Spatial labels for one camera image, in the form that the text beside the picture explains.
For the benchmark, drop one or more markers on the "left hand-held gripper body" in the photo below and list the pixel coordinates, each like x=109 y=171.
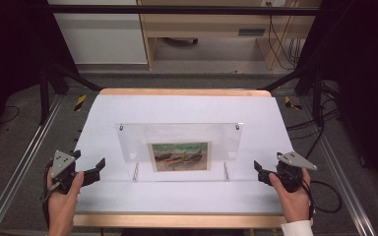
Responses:
x=62 y=168

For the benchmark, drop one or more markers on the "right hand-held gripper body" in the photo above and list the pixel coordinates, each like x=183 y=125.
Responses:
x=290 y=170

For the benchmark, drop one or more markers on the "clear acrylic photo frame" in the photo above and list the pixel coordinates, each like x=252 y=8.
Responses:
x=131 y=141

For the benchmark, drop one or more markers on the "painting print card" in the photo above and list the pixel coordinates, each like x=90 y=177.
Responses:
x=180 y=157

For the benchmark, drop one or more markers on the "person's right hand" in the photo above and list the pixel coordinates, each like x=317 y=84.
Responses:
x=293 y=203

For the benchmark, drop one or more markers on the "person's left hand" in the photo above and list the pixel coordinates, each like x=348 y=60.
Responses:
x=62 y=206

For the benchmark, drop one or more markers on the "yellow clamp left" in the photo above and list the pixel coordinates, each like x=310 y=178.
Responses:
x=80 y=102

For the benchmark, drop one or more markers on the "yellow clamp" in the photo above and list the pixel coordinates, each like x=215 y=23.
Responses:
x=291 y=103
x=80 y=102

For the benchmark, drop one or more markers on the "yellow clamp right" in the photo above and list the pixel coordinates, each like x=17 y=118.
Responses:
x=291 y=103

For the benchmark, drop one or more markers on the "black metal stand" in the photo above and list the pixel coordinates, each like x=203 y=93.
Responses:
x=316 y=98
x=45 y=95

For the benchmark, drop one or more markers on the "white table mat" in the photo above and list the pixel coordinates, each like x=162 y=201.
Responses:
x=177 y=108

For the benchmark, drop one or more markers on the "wooden table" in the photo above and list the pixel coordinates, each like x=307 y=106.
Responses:
x=177 y=91

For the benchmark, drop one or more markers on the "dark curtain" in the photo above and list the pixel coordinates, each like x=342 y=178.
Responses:
x=10 y=49
x=364 y=82

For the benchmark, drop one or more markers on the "white cabinet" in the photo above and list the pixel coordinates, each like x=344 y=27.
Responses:
x=101 y=36

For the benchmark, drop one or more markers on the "light wooden desk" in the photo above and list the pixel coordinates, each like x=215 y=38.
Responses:
x=203 y=26

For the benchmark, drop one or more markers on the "black horizontal bar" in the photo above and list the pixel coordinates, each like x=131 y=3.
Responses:
x=177 y=10

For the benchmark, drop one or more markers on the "aluminium floor rail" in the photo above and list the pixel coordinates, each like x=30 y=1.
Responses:
x=19 y=164
x=341 y=170

